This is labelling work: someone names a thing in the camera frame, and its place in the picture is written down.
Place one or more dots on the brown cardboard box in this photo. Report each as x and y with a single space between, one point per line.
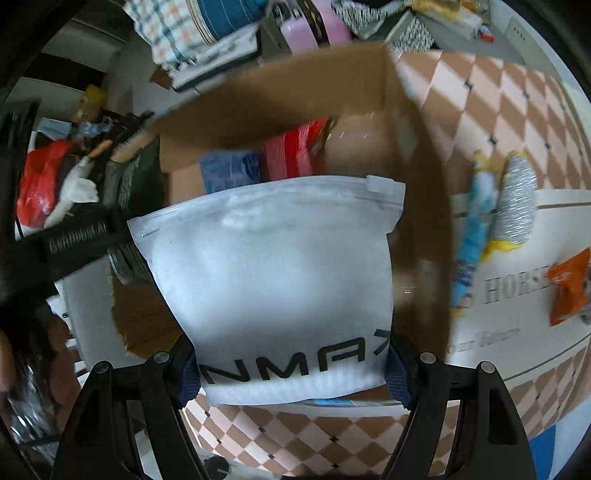
300 87

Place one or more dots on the grey mesh cloth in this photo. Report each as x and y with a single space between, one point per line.
415 32

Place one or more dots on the silver glitter yellow pouch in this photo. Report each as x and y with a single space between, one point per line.
515 203

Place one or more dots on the orange snack packet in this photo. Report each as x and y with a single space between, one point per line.
570 286

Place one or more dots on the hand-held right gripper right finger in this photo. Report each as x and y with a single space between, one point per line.
397 378

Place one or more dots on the plaid cloth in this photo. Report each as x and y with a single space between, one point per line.
166 32

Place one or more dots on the red packet in box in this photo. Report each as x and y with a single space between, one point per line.
295 152

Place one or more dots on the white flat box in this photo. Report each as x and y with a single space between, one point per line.
217 60

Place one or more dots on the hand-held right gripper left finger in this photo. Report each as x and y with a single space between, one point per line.
187 383

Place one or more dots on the red plastic bag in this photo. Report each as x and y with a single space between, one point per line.
39 180

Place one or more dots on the checkered printed blanket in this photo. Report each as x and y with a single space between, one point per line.
508 106

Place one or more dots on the blue packet in box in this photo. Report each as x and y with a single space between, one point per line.
231 170

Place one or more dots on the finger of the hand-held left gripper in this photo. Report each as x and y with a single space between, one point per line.
83 237

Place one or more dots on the white cloth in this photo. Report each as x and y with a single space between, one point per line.
81 189

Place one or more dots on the blue snack packet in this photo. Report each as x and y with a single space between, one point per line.
475 230

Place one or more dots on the dark woven bag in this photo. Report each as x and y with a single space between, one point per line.
136 184

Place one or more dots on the white zip pouch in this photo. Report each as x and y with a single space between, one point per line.
277 277

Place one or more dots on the pink container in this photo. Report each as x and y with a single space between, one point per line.
304 25

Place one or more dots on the teal striped folded cloth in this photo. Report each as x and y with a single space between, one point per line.
231 18

